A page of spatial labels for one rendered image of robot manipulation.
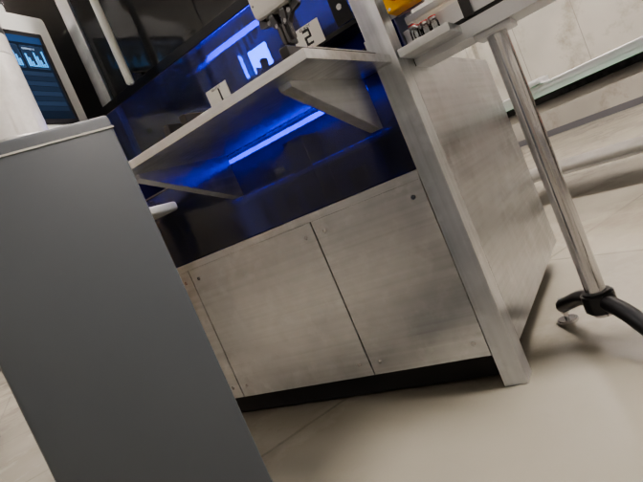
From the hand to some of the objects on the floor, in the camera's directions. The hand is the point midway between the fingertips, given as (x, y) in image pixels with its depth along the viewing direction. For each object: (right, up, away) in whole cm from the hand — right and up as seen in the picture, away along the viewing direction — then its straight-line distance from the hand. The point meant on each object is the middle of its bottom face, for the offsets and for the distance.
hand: (288, 35), depth 107 cm
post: (+58, -79, +24) cm, 101 cm away
